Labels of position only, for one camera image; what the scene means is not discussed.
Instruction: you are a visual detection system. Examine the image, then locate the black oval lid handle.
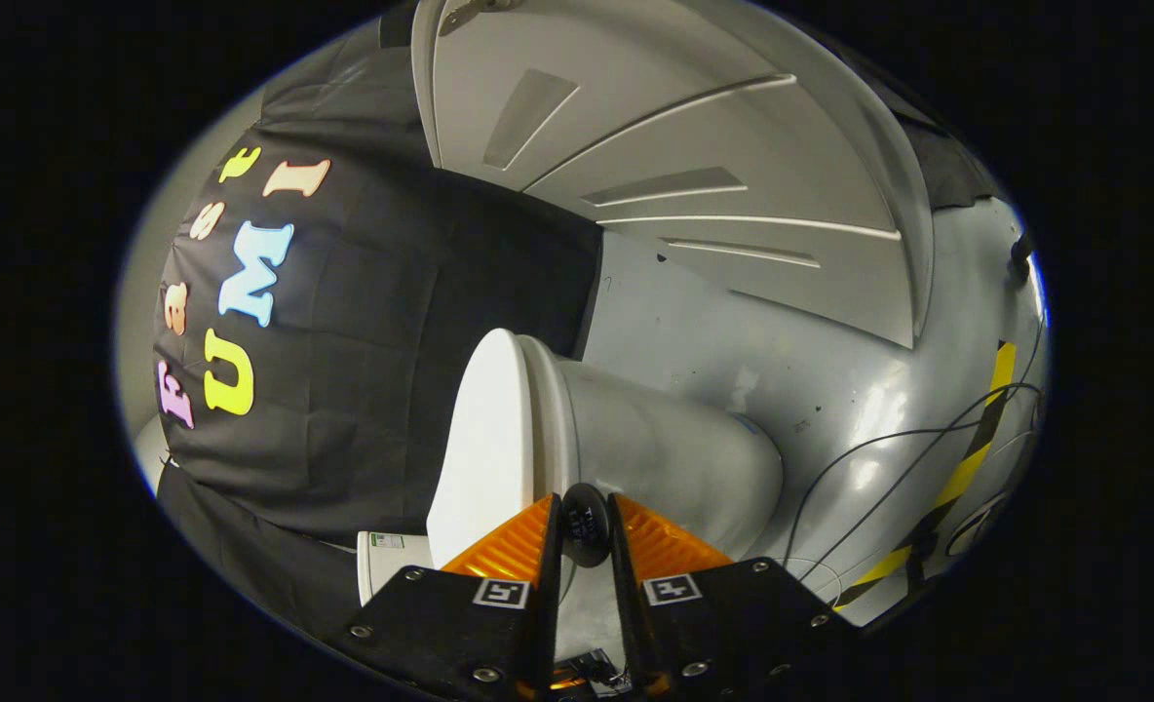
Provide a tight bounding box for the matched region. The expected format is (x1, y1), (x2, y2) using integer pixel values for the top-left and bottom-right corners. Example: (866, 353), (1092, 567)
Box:
(559, 483), (613, 568)

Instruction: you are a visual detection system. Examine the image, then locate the white toilet bowl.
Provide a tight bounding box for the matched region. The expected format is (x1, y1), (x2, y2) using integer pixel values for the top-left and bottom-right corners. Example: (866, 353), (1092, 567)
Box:
(519, 336), (785, 562)

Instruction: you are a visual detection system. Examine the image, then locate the black floor cable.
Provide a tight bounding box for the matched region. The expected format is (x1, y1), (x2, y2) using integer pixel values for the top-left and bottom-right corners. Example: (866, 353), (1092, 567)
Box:
(782, 382), (1046, 586)

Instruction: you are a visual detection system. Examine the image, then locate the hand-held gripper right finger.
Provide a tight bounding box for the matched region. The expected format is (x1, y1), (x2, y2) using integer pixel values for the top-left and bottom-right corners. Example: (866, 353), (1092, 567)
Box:
(604, 492), (861, 702)

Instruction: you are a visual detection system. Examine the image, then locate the yellow black hazard tape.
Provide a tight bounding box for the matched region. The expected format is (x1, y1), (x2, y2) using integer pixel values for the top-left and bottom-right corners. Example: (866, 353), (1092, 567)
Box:
(830, 339), (1019, 613)

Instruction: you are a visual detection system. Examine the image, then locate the white ribbed cabinet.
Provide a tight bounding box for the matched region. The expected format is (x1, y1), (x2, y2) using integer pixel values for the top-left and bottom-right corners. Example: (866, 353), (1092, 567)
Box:
(411, 0), (937, 350)

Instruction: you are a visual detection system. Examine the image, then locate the black backdrop cloth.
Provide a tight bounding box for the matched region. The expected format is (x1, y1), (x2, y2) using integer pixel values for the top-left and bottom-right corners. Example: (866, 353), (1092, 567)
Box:
(153, 15), (1002, 644)

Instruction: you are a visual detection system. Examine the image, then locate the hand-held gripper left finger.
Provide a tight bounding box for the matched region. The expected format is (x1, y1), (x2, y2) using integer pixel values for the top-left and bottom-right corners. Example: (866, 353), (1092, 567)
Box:
(343, 492), (564, 702)

